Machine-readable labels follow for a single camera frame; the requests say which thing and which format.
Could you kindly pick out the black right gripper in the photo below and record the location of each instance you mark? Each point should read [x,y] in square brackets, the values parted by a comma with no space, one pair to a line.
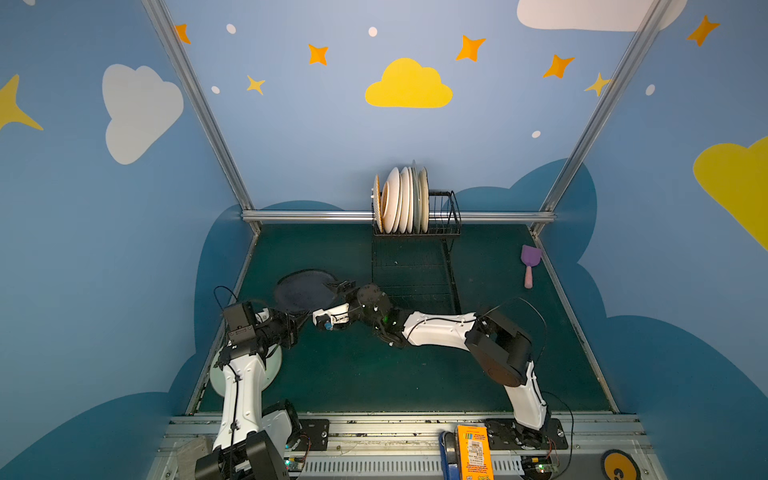
[349,298]

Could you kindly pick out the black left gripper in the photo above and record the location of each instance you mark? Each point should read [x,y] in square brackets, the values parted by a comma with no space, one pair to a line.
[287,327]

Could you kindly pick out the dark navy plate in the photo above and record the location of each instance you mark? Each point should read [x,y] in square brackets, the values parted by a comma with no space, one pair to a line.
[305,291]

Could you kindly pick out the black wire dish rack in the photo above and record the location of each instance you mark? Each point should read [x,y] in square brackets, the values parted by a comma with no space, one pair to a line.
[416,270]

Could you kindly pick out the woven bamboo plate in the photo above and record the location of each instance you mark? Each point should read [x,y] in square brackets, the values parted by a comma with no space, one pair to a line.
[376,202]

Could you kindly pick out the green-rimmed Hao Wei plate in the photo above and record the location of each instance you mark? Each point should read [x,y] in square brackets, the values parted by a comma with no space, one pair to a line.
[390,201]

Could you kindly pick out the grey-green plain plate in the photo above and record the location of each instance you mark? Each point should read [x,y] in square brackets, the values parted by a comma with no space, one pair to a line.
[417,199]

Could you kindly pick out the cream floral plate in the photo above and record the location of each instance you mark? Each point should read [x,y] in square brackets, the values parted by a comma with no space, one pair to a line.
[423,202]

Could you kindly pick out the white plate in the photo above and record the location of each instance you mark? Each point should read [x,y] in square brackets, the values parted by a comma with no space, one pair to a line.
[413,201]

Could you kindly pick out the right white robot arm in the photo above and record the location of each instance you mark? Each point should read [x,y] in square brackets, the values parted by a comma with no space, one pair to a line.
[501,348]

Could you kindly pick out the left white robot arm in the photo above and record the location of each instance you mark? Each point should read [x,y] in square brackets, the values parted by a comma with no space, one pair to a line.
[251,440]

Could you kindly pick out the mint green leaf plate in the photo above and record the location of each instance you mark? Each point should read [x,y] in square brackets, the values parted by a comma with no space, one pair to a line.
[273,365]

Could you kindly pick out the small green circuit board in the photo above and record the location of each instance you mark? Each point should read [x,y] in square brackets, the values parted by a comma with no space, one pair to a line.
[294,465]

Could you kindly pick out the orange box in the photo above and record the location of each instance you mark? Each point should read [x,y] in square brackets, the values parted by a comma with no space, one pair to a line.
[474,453]

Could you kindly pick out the yellow black wheel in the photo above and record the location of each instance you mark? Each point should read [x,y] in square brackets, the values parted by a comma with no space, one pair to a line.
[618,465]

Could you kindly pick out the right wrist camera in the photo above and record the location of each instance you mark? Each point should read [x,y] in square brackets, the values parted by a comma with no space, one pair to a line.
[331,319]

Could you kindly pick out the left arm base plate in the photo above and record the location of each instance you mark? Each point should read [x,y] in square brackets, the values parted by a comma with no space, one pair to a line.
[314,435]

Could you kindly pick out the blue tool handle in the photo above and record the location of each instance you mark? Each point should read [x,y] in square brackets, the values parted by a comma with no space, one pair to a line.
[449,456]

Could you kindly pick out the purple scoop, pink handle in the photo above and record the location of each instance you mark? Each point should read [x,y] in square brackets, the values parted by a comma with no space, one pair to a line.
[530,257]

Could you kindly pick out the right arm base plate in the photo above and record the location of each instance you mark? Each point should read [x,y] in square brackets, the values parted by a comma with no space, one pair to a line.
[508,434]

